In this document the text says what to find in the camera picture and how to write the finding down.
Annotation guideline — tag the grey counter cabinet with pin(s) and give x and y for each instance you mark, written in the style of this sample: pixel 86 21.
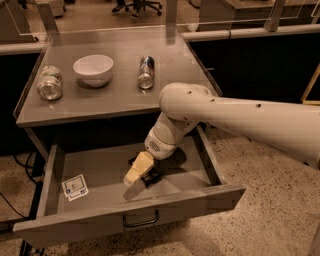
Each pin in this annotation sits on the grey counter cabinet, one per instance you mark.
pixel 121 95

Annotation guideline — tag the white tag sticker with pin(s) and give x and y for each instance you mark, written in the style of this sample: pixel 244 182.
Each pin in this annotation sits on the white tag sticker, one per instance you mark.
pixel 75 187

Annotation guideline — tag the black office chair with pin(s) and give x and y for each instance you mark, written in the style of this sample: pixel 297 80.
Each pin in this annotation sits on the black office chair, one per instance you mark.
pixel 137 5

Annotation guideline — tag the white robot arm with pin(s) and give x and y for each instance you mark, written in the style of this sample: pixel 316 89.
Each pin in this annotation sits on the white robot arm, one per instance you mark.
pixel 293 129

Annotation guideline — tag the green soda can lying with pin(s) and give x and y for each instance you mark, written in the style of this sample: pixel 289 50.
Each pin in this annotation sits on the green soda can lying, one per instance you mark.
pixel 50 83

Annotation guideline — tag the black drawer handle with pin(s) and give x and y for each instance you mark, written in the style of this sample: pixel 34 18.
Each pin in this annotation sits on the black drawer handle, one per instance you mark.
pixel 140 220

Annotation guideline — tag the grey open top drawer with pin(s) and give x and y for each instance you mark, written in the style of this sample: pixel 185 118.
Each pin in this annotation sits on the grey open top drawer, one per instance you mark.
pixel 189 185

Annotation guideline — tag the blue silver energy can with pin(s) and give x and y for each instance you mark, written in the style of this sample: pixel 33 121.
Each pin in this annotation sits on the blue silver energy can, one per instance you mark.
pixel 146 74

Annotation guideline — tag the white gripper with vent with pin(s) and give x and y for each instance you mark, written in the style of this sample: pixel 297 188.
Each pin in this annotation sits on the white gripper with vent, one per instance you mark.
pixel 158 146

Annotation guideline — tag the white ceramic bowl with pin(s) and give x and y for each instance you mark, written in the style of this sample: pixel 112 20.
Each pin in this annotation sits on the white ceramic bowl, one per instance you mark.
pixel 94 70

